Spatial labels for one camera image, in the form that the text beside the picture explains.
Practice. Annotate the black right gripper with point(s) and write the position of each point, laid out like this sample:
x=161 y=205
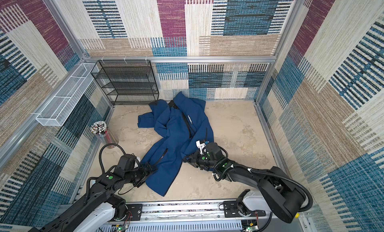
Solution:
x=195 y=161

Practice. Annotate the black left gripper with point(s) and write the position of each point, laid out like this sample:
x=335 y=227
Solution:
x=144 y=172

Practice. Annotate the blue zip jacket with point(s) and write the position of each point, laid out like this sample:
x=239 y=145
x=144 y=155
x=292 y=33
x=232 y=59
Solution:
x=180 y=123

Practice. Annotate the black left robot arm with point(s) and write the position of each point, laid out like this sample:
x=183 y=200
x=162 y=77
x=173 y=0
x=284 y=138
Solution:
x=100 y=204

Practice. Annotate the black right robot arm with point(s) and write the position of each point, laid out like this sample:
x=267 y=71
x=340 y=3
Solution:
x=284 y=196

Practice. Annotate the metal cup of pens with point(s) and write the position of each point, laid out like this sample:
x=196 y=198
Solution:
x=103 y=133

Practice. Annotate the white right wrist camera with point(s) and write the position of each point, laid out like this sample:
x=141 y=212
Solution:
x=201 y=144

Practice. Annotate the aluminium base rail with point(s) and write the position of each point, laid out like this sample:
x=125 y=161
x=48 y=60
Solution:
x=202 y=216

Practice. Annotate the black wire mesh shelf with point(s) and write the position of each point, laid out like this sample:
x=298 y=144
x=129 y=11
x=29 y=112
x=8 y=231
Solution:
x=126 y=82

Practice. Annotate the white wire mesh basket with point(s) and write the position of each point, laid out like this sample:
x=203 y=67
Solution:
x=59 y=108

